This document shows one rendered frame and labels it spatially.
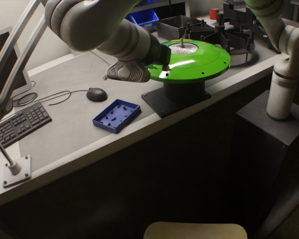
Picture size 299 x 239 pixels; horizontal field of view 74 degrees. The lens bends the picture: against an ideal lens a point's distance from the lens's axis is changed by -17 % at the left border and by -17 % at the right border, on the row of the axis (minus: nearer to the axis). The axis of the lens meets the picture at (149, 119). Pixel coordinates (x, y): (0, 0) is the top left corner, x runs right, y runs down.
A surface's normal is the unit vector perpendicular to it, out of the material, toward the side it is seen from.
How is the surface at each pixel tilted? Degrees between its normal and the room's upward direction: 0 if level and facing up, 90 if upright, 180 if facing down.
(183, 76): 25
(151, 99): 0
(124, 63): 60
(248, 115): 0
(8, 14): 90
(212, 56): 17
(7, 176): 0
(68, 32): 78
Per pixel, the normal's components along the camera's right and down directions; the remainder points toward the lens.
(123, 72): -0.39, -0.06
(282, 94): -0.51, 0.58
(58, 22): -0.56, 0.28
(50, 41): 0.50, 0.49
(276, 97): -0.81, 0.44
